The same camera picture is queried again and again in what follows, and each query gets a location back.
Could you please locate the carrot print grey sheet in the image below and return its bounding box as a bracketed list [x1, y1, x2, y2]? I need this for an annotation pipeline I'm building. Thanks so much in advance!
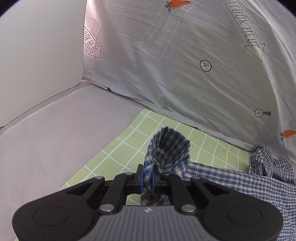
[83, 1, 295, 162]

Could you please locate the blue plaid shirt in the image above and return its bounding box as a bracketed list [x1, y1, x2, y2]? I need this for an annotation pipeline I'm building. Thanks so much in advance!
[140, 126, 295, 240]

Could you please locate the white rounded board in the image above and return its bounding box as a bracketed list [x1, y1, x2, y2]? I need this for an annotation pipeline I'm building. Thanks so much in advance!
[1, 1, 86, 126]

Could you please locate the green grid tablecloth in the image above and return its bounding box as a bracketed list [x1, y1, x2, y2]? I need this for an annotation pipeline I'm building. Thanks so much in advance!
[14, 108, 253, 241]

